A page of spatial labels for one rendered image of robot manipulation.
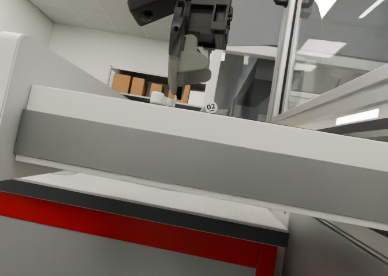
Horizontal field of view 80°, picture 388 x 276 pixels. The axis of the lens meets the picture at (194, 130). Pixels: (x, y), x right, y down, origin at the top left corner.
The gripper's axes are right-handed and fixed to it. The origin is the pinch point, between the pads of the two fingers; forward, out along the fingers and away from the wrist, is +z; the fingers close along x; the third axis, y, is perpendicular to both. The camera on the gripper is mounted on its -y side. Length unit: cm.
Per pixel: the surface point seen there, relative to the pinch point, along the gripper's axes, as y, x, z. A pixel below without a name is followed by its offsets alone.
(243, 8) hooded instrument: 8, 74, -61
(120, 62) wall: -219, 384, -128
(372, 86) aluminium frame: 25.2, -6.9, -1.5
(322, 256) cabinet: 24.2, -1.9, 20.3
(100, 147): 0.6, -19.8, 9.7
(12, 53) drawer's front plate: -6.0, -22.0, 4.0
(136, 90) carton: -158, 342, -68
